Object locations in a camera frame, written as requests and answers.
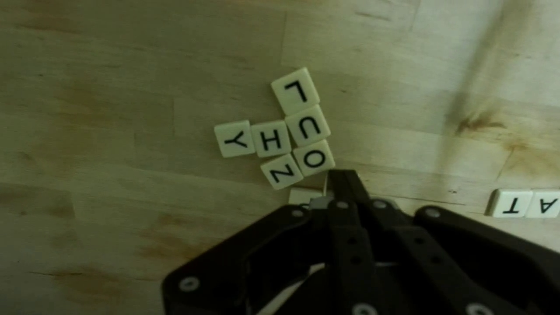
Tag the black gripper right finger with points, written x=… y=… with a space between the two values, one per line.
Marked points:
x=444 y=256

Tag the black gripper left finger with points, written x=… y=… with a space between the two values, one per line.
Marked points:
x=344 y=245

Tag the cream letter tile T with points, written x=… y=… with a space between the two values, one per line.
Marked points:
x=512 y=203

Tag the cream letter tile O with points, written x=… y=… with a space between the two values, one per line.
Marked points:
x=316 y=158

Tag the cream letter tile Z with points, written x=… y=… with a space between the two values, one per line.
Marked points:
x=283 y=172

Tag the cream letter tile A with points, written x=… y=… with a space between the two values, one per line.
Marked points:
x=547 y=203

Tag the cream letter tile U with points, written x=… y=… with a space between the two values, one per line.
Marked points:
x=309 y=125

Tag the cream letter tile H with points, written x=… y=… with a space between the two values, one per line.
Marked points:
x=271 y=139

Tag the cream letter tile Y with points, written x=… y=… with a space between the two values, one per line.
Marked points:
x=236 y=139

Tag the cream letter tile L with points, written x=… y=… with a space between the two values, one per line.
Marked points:
x=295 y=91

